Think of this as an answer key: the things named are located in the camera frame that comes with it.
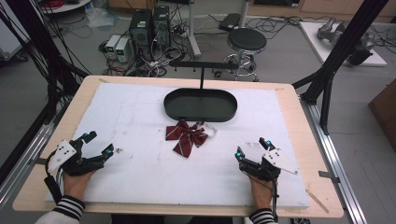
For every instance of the black round stool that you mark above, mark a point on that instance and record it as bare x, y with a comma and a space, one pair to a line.
247, 40

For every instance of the white power supply box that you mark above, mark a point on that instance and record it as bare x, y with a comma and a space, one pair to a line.
112, 45
123, 49

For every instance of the thin wooden stick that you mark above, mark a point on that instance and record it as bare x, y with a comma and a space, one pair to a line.
317, 201

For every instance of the black T-bar stand with tray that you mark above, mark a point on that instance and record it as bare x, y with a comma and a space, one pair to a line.
200, 105

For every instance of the black metal frame post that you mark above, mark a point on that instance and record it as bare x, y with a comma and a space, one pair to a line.
342, 49
40, 46

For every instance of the dark red striped bow tie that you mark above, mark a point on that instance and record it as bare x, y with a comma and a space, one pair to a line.
186, 137

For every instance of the black computer tower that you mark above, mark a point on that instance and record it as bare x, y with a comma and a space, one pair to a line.
162, 26
140, 31

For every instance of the flat black box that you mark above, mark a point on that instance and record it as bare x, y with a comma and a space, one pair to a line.
229, 21

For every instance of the aluminium rail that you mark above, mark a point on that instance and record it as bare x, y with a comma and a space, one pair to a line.
334, 161
25, 155

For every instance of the round white table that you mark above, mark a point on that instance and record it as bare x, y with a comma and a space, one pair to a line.
67, 6

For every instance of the white metal post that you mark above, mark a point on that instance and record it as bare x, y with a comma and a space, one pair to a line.
244, 12

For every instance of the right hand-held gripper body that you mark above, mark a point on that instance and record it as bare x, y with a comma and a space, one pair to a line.
275, 160

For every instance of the person's left hand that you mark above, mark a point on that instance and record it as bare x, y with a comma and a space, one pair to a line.
74, 185

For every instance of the white desk leg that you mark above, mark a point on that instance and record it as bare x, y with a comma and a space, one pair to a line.
192, 31

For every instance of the brown wooden cabinet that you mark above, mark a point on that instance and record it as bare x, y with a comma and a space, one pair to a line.
384, 115

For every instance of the white platform board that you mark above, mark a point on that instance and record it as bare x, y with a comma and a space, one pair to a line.
314, 40

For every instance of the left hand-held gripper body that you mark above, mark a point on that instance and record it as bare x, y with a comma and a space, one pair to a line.
63, 154

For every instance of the metal bracket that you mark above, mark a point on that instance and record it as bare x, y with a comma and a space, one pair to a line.
328, 176

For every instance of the white foam board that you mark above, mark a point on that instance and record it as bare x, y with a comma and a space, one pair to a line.
146, 177

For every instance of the person's right hand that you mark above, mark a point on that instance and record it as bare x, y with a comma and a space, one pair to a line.
263, 194

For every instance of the clear plastic bag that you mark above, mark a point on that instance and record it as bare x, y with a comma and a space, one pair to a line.
99, 17

